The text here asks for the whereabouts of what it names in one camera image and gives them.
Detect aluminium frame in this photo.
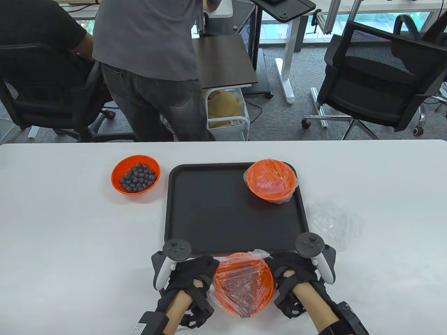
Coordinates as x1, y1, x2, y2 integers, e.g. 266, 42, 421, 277
314, 0, 360, 35

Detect orange bowl holding pink meat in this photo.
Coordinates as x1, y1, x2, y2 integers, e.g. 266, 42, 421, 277
246, 160, 296, 203

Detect orange bowl of brown meat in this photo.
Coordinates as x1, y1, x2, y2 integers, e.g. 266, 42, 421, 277
209, 249, 276, 319

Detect aluminium bar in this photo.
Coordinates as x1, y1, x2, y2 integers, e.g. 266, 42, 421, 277
311, 87, 329, 128

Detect black mesh office chair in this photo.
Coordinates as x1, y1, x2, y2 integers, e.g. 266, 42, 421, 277
302, 14, 447, 140

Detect black left wrist device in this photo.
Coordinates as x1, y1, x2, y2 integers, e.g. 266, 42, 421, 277
134, 311, 170, 335

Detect person's right forearm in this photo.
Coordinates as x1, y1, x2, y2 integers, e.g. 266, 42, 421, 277
293, 282, 340, 335

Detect person's left hand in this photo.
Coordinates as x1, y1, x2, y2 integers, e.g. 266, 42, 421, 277
155, 255, 220, 329

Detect person's left forearm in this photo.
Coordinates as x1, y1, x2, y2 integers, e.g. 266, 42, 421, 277
162, 290, 194, 335

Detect brown meat slab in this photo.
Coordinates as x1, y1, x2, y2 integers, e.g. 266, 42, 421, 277
223, 276, 262, 313

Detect pile of blueberries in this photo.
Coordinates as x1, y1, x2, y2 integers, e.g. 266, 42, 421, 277
119, 163, 157, 192

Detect orange bowl holding blueberries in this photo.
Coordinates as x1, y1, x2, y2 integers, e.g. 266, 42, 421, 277
111, 155, 161, 195

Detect white desk leg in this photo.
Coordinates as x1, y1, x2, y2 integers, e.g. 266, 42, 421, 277
274, 16, 301, 104

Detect black plastic tray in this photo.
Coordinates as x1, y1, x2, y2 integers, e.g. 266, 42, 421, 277
164, 162, 310, 257

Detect black right wrist device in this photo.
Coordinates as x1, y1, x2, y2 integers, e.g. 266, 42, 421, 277
318, 302, 369, 335

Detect orange bowl of pink food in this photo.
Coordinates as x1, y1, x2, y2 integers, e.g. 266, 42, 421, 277
243, 159, 298, 205

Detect dark brown cart top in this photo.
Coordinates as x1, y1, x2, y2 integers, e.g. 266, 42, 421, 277
193, 34, 258, 90

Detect person's right hand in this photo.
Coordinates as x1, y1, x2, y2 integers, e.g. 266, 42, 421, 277
269, 252, 329, 319

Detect pink meat pieces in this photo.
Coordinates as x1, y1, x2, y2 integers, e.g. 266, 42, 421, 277
256, 174, 292, 194

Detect clear plastic food cover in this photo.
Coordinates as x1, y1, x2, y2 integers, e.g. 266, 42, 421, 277
306, 201, 364, 252

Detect white desk top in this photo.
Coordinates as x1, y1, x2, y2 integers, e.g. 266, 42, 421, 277
210, 0, 234, 18

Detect grey hand controller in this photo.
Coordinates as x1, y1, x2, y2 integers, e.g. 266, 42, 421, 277
151, 238, 192, 291
295, 232, 337, 285

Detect brown paper bag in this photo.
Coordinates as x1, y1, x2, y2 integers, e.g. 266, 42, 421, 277
207, 90, 242, 129

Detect white cart frame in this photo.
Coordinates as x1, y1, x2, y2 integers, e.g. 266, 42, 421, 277
204, 87, 250, 142

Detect black wrist device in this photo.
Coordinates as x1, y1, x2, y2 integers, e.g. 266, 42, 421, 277
318, 302, 369, 335
134, 311, 170, 335

